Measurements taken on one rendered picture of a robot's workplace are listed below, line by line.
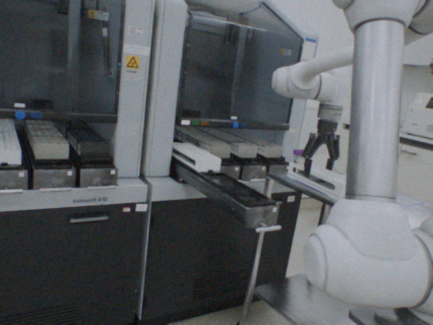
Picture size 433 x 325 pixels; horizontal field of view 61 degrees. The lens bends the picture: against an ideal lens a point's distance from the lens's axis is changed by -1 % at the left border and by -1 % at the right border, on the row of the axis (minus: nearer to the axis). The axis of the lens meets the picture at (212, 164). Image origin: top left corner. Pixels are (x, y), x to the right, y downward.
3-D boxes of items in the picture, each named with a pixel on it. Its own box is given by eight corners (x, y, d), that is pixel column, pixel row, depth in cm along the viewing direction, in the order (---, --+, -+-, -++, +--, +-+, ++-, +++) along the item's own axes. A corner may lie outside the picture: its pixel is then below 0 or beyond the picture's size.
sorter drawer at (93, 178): (52, 144, 188) (53, 126, 186) (80, 144, 195) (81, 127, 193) (82, 192, 128) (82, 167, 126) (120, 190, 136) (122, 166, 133)
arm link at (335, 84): (338, 105, 145) (306, 101, 143) (346, 64, 141) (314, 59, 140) (350, 107, 135) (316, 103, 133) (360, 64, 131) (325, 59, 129)
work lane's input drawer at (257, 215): (159, 167, 172) (161, 149, 170) (185, 167, 179) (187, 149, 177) (250, 235, 112) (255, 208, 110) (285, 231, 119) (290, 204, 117)
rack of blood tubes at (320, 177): (286, 175, 155) (289, 161, 153) (304, 175, 159) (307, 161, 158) (338, 201, 129) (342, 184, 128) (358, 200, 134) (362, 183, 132)
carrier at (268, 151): (277, 157, 189) (279, 145, 187) (280, 158, 187) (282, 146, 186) (259, 157, 183) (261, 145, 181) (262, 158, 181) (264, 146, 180)
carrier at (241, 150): (254, 157, 181) (256, 145, 179) (256, 158, 179) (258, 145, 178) (233, 157, 175) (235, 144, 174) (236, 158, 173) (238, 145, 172)
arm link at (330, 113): (348, 107, 137) (345, 123, 139) (331, 104, 145) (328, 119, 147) (331, 105, 133) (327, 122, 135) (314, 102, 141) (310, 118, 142)
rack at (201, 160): (167, 155, 168) (168, 142, 167) (187, 155, 173) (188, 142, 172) (197, 175, 144) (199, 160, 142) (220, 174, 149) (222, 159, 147)
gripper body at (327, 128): (327, 121, 135) (322, 145, 138) (343, 122, 139) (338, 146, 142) (313, 117, 142) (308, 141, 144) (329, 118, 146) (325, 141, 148)
